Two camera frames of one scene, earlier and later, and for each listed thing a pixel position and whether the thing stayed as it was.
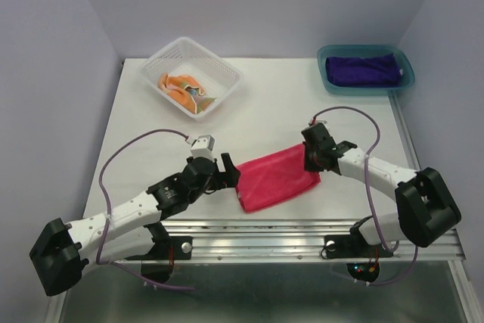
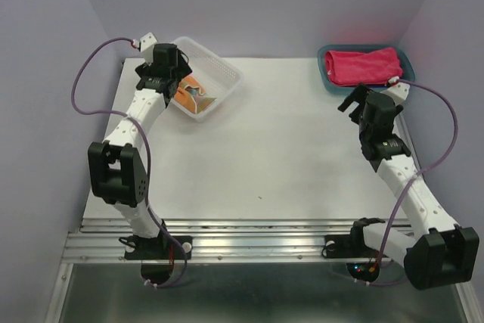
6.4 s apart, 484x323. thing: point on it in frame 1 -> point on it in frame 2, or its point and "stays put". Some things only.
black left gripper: [227, 178] -> [182, 69]
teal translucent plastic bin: [407, 76] stays put
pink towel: [271, 180] -> [375, 66]
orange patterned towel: [184, 91] stays put
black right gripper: [308, 165] -> [359, 95]
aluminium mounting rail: [286, 241] stays put
